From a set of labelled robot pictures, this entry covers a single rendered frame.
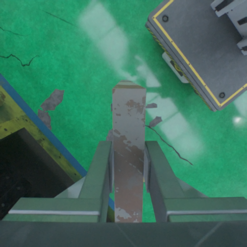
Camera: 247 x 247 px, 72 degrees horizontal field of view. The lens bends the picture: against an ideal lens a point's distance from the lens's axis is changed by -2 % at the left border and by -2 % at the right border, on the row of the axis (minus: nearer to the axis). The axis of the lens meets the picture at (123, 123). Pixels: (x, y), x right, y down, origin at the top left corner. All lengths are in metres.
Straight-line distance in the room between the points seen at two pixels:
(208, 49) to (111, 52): 0.65
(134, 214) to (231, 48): 1.12
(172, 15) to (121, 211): 1.04
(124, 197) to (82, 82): 1.27
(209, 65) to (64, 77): 1.00
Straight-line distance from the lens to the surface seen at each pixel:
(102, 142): 0.15
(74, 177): 0.80
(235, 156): 1.79
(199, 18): 1.15
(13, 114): 0.77
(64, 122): 1.48
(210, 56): 1.15
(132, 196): 0.16
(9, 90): 0.93
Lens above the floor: 1.35
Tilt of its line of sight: 75 degrees down
